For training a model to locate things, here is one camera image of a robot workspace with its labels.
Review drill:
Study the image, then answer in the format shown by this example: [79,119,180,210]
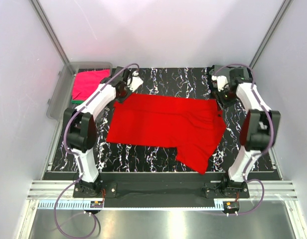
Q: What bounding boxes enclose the orange connector box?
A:
[224,201,240,210]
[90,201,104,208]

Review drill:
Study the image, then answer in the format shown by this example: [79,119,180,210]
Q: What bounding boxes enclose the grey folded t shirt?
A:
[209,65,250,86]

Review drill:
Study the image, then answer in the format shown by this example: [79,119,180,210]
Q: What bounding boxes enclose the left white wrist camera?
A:
[128,71,144,92]

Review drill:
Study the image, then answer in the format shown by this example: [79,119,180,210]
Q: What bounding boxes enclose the red t shirt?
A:
[106,94,226,174]

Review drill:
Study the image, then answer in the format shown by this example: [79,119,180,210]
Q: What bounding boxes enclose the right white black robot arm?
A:
[211,68,281,198]

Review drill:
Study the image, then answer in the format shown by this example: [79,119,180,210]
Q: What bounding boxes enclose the clear plastic bin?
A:
[46,62,113,120]

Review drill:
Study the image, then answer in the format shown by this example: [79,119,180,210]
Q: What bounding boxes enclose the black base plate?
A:
[73,181,250,199]

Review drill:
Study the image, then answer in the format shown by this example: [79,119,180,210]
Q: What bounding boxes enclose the right orange connector box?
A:
[224,201,240,210]

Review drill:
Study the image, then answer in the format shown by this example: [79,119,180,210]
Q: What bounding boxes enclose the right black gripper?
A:
[212,86,237,112]

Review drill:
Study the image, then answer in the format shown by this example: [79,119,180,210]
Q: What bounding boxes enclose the aluminium frame rail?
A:
[27,180,298,201]

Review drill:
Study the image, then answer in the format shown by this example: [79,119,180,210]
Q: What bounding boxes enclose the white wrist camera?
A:
[128,71,144,92]
[211,75,228,92]

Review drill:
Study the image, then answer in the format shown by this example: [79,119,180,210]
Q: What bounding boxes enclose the pink t shirt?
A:
[72,69,110,102]

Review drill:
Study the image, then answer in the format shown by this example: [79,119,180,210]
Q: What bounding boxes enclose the left orange connector box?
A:
[90,201,104,208]

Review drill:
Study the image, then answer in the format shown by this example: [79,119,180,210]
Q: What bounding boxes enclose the black folded t shirt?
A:
[207,64,253,83]

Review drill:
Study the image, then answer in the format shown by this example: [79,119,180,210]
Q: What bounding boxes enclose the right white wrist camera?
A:
[211,75,228,92]

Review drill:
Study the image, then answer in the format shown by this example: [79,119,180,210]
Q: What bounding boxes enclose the green t shirt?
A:
[71,100,84,105]

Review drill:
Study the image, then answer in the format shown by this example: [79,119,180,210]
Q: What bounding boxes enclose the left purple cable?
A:
[54,63,140,237]

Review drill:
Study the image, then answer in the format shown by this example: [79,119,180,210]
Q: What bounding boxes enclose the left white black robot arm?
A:
[63,66,143,197]

